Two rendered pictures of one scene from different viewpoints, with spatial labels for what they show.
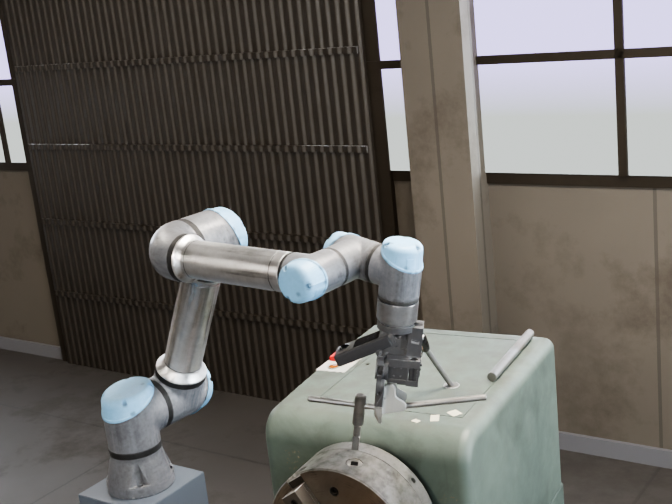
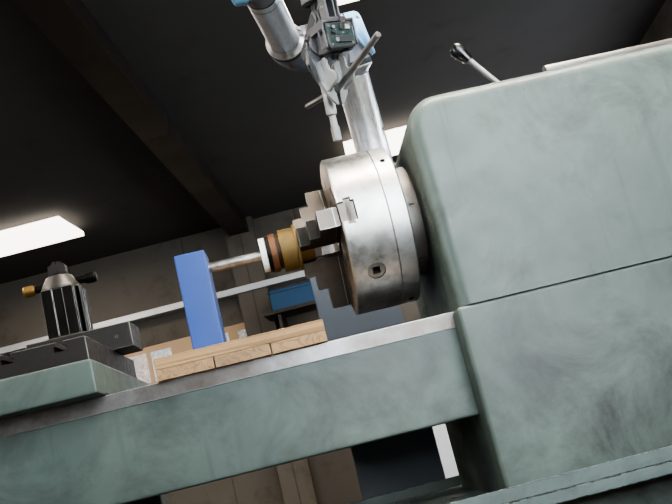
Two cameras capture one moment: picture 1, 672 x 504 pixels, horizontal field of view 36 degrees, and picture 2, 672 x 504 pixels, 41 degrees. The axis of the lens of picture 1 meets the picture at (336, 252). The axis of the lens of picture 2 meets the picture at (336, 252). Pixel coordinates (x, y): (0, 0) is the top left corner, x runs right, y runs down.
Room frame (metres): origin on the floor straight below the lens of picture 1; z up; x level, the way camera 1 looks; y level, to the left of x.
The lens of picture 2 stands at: (0.82, -1.38, 0.69)
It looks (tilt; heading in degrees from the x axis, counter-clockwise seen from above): 12 degrees up; 56
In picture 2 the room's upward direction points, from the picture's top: 14 degrees counter-clockwise
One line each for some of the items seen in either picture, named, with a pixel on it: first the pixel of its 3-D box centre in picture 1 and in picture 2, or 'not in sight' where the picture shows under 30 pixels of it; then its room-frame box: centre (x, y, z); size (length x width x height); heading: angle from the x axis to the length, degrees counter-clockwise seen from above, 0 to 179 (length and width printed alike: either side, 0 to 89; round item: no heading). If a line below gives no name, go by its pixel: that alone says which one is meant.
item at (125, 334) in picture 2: not in sight; (86, 347); (1.38, 0.39, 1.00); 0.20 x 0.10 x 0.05; 150
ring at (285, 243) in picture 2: not in sight; (290, 249); (1.73, 0.11, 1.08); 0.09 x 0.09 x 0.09; 60
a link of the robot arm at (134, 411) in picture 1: (132, 413); not in sight; (2.13, 0.48, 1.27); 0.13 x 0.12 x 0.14; 140
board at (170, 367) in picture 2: not in sight; (248, 360); (1.62, 0.17, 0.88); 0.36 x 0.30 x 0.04; 60
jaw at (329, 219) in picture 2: not in sight; (325, 226); (1.75, -0.01, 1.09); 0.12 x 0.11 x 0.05; 60
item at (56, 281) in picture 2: not in sight; (60, 284); (1.36, 0.41, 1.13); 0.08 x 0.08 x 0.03
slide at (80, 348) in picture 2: not in sight; (67, 371); (1.33, 0.35, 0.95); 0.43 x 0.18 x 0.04; 60
